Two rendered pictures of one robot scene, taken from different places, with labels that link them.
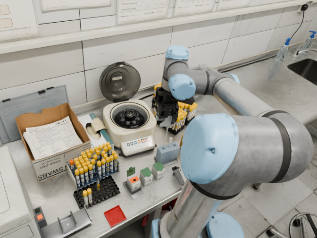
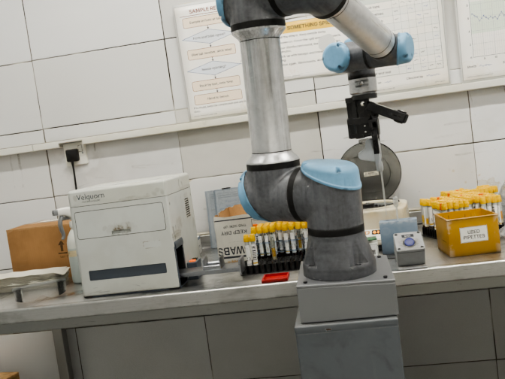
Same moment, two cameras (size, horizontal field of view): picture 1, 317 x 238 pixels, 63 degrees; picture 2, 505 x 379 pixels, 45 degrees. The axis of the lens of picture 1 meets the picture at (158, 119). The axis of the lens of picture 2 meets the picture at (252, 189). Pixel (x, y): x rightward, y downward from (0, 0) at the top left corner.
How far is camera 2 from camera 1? 1.37 m
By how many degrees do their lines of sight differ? 57
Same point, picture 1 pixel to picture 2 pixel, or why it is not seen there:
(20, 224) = (155, 195)
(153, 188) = not seen: hidden behind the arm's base
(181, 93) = (331, 59)
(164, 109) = (353, 121)
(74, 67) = (309, 154)
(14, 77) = (238, 159)
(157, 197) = not seen: hidden behind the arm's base
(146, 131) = (379, 216)
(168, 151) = (393, 223)
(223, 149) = not seen: outside the picture
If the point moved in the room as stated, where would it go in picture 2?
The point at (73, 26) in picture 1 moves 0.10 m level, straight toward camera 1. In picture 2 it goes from (306, 98) to (296, 98)
